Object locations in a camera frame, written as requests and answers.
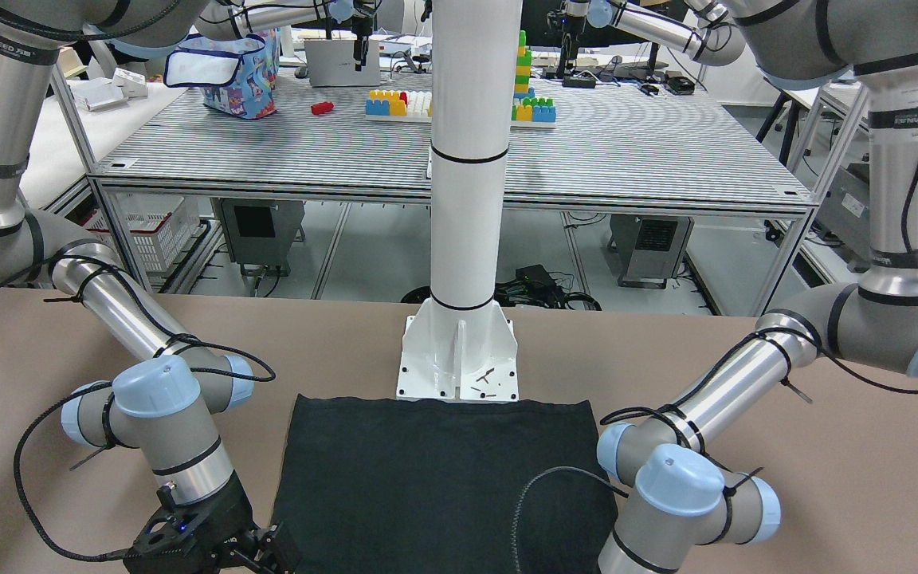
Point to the red toy block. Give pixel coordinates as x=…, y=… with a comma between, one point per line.
x=323, y=107

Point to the black printed t-shirt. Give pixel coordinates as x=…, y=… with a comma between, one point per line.
x=388, y=486

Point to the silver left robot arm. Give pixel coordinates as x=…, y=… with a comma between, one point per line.
x=680, y=498

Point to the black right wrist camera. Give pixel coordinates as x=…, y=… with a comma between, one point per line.
x=169, y=544

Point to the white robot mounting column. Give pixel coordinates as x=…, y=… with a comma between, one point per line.
x=460, y=346

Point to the colourful fabric bag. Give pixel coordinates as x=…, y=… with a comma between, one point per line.
x=236, y=77

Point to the colourful toy block set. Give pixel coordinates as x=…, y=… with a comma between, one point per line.
x=474, y=79

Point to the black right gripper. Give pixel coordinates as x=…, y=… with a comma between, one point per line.
x=229, y=511

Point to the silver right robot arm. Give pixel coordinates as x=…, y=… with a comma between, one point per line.
x=165, y=404

